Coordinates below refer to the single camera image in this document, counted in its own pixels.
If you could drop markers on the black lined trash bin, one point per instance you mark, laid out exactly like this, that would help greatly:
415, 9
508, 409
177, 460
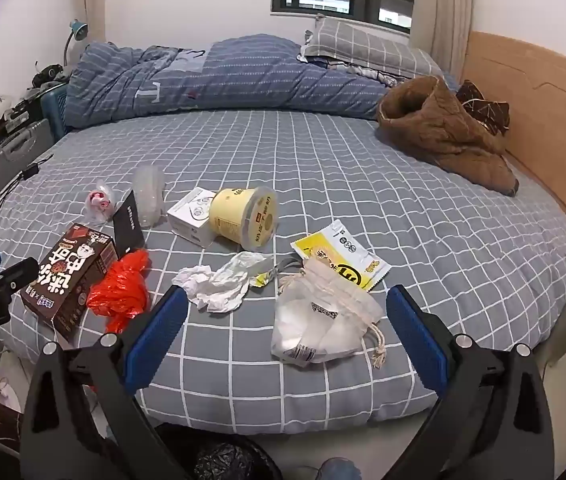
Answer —
223, 460

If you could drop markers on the red plastic bag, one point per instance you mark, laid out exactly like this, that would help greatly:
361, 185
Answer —
123, 285

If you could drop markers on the white plastic bag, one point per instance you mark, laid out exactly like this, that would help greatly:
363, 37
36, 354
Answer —
303, 330

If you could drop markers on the black device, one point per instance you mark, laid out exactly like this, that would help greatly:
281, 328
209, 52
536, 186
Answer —
48, 74

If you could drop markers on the yellow tub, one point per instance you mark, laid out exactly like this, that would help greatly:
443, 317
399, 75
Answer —
233, 215

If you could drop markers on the clear plastic bag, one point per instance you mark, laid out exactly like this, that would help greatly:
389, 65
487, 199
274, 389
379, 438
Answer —
98, 200

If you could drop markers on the clear plastic cup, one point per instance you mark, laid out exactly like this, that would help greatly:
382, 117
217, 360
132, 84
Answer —
148, 195

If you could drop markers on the small black card box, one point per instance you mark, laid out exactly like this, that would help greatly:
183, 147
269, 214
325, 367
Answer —
128, 230

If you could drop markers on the small yellow wrapper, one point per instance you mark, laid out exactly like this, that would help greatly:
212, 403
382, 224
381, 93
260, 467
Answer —
263, 277

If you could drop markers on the wooden headboard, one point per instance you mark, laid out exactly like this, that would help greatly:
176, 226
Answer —
538, 110

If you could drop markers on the yellow snack packet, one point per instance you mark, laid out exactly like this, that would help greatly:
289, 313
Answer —
343, 255

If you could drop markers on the dark brown patterned cloth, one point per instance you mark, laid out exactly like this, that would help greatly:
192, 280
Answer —
483, 105

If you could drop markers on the blue desk lamp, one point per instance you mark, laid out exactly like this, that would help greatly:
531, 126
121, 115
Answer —
79, 30

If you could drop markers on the grey suitcase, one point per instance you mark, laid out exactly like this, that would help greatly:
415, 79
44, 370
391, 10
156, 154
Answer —
13, 150

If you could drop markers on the brown snack box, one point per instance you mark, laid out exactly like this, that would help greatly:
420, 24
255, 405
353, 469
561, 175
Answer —
68, 280

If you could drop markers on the blue fuzzy slipper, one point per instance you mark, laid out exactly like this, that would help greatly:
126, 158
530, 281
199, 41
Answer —
340, 470

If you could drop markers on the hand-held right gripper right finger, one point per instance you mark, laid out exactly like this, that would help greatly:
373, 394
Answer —
415, 335

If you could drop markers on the white tissue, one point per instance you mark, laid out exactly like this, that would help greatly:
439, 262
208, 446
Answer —
218, 285

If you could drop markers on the bed with grey checked sheet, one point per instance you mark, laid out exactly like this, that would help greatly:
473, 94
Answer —
313, 160

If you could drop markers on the blue striped duvet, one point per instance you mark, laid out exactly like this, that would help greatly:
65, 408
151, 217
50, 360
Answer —
263, 75

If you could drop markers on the grey checked pillow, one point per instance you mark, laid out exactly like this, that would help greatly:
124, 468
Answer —
363, 45

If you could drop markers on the teal plastic crate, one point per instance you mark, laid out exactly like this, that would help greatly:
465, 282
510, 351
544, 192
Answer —
55, 105

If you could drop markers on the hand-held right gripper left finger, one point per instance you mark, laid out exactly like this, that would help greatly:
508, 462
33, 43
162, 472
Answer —
155, 335

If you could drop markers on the small white box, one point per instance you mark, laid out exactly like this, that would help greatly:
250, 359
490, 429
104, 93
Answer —
188, 220

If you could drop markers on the brown quilted jacket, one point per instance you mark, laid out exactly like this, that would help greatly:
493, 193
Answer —
438, 125

